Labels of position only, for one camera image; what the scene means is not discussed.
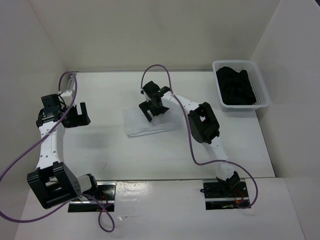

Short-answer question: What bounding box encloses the white plastic basket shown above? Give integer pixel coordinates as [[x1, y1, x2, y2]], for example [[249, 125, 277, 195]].
[[212, 60, 270, 112]]

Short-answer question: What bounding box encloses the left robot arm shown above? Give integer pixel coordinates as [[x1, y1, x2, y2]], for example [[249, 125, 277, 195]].
[[27, 90, 100, 209]]

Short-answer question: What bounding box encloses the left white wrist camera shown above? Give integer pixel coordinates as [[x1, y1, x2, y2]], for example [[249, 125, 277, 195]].
[[59, 90, 75, 99]]

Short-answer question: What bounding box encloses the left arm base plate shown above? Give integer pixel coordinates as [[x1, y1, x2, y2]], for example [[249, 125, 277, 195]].
[[67, 181, 117, 213]]

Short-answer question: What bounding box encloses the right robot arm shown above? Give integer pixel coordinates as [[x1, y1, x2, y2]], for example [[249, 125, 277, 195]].
[[138, 81, 240, 197]]

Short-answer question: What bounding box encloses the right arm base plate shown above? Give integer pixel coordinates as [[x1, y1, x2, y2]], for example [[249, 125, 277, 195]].
[[200, 180, 251, 211]]

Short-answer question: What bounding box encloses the white skirt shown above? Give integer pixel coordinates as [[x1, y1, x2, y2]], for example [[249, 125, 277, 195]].
[[122, 107, 183, 138]]

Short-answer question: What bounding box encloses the black skirt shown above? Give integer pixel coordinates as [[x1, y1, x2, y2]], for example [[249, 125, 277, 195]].
[[216, 66, 257, 106]]

